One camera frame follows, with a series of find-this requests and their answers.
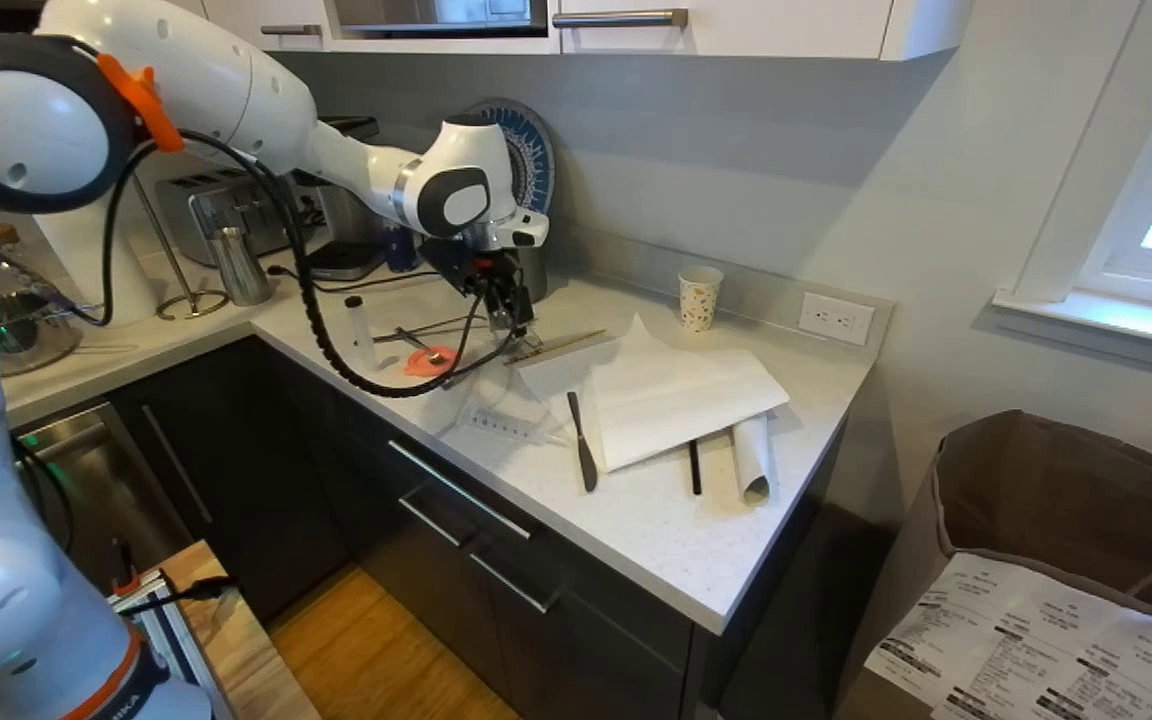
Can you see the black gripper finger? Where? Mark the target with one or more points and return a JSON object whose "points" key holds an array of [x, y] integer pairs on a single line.
{"points": [[523, 316]]}

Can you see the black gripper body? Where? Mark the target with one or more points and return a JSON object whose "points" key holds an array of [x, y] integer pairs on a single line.
{"points": [[489, 279]]}

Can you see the silver butter knife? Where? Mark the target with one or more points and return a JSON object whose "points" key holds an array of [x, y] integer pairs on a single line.
{"points": [[581, 446]]}

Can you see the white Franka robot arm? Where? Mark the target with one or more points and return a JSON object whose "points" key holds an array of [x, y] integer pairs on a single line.
{"points": [[80, 97]]}

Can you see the orange silicone lid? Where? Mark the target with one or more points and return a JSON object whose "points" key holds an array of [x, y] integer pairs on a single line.
{"points": [[431, 361]]}

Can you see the blue patterned decorative plate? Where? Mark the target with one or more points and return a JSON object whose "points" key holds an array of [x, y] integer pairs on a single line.
{"points": [[530, 151]]}

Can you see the white paper towel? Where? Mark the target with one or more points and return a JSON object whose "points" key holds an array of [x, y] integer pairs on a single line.
{"points": [[655, 398]]}

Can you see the patterned paper cup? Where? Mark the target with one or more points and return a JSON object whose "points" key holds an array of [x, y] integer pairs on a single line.
{"points": [[697, 295]]}

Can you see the white upper cabinet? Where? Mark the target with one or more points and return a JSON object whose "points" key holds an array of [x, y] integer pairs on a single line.
{"points": [[731, 30]]}

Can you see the rolled white paper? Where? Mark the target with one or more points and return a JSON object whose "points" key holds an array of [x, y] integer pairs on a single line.
{"points": [[754, 459]]}

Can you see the dark lower cabinet drawers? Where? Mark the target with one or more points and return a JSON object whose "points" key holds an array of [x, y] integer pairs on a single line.
{"points": [[293, 483]]}

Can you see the silver toaster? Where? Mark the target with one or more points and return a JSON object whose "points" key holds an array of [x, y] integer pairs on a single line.
{"points": [[202, 206]]}

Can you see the stainless steel microwave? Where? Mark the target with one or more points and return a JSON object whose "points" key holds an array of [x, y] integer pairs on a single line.
{"points": [[440, 17]]}

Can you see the brown paper bag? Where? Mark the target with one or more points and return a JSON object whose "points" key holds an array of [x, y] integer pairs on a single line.
{"points": [[1019, 587]]}

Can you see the white wall outlet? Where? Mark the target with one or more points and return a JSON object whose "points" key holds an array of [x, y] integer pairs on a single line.
{"points": [[834, 316]]}

